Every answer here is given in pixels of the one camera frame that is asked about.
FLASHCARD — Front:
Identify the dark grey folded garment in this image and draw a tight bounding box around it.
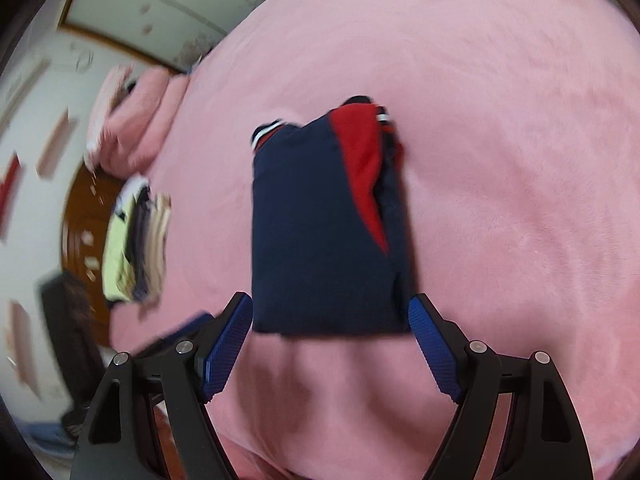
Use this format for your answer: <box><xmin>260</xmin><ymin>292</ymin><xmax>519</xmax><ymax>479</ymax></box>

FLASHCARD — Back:
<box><xmin>125</xmin><ymin>185</ymin><xmax>154</xmax><ymax>301</ymax></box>

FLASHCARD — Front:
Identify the folded pink quilt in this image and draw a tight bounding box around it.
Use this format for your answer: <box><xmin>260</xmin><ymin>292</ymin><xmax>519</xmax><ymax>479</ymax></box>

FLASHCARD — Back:
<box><xmin>98</xmin><ymin>66</ymin><xmax>190</xmax><ymax>179</ymax></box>

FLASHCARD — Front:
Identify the pink pillow with lace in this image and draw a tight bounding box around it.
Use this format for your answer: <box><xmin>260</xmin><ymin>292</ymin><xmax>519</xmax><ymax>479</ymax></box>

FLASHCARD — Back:
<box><xmin>84</xmin><ymin>64</ymin><xmax>134</xmax><ymax>172</ymax></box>

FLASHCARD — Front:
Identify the floral sliding wardrobe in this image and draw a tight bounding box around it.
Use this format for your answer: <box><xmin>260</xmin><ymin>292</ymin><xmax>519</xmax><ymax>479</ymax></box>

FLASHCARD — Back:
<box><xmin>60</xmin><ymin>0</ymin><xmax>267</xmax><ymax>72</ymax></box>

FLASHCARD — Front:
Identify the pink bed blanket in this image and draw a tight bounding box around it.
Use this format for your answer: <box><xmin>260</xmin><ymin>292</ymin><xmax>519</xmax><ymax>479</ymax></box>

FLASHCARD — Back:
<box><xmin>111</xmin><ymin>0</ymin><xmax>639</xmax><ymax>479</ymax></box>

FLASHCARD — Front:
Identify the light green folded garment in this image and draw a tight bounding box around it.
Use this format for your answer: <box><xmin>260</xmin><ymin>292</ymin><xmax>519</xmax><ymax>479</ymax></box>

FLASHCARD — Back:
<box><xmin>101</xmin><ymin>195</ymin><xmax>137</xmax><ymax>302</ymax></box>

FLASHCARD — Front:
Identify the navy red varsity jacket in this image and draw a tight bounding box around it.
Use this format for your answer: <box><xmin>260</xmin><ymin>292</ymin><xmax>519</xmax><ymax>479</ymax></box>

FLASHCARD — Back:
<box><xmin>250</xmin><ymin>96</ymin><xmax>416</xmax><ymax>337</ymax></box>

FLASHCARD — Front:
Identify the brown wooden headboard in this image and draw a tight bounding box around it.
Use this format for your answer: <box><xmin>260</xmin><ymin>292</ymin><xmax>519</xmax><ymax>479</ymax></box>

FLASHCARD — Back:
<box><xmin>61</xmin><ymin>162</ymin><xmax>124</xmax><ymax>347</ymax></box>

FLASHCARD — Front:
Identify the pink wall shelf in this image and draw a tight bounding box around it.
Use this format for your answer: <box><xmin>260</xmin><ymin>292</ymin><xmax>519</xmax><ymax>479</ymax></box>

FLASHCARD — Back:
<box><xmin>36</xmin><ymin>108</ymin><xmax>77</xmax><ymax>180</ymax></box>

